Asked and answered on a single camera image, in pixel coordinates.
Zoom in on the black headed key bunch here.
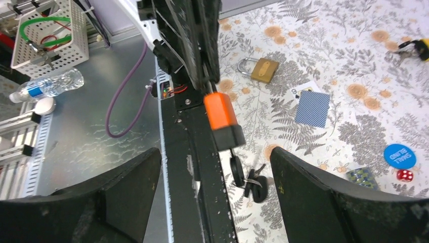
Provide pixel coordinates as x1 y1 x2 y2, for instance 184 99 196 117
244 164 268 204

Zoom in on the floral tablecloth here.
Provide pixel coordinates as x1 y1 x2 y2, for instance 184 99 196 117
218 1 428 242

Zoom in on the red die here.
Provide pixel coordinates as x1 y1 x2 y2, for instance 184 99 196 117
396 169 414 182

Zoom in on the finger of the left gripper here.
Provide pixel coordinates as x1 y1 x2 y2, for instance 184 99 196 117
152 1 207 89
197 0 222 84

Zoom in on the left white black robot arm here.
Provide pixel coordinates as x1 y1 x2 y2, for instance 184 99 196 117
115 1 222 94

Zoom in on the yellow padlock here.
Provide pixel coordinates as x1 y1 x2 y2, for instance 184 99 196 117
395 38 428 66

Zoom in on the patterned poker chip roll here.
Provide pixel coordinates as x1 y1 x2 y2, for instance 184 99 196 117
346 167 379 190

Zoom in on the white plastic basket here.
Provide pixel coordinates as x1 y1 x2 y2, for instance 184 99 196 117
11 1 90 78

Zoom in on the blue round poker chip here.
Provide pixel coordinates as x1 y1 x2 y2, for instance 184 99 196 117
383 144 417 170

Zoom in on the blue playing card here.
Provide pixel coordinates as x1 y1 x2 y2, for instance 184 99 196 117
289 81 330 128

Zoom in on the plastic water bottle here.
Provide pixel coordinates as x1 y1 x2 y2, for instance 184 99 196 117
9 68 84 103

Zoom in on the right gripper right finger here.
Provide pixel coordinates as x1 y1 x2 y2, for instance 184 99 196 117
270 147 428 242

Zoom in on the brass padlock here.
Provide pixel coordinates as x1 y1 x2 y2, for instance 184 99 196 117
237 58 280 84

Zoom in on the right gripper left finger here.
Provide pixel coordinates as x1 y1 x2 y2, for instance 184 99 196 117
1 148 161 242

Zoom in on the orange padlock with key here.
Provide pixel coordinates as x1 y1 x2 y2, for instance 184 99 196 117
203 92 246 187

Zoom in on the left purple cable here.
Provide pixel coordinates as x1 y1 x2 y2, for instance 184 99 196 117
105 42 158 139

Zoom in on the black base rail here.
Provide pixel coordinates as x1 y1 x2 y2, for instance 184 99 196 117
159 74 238 242

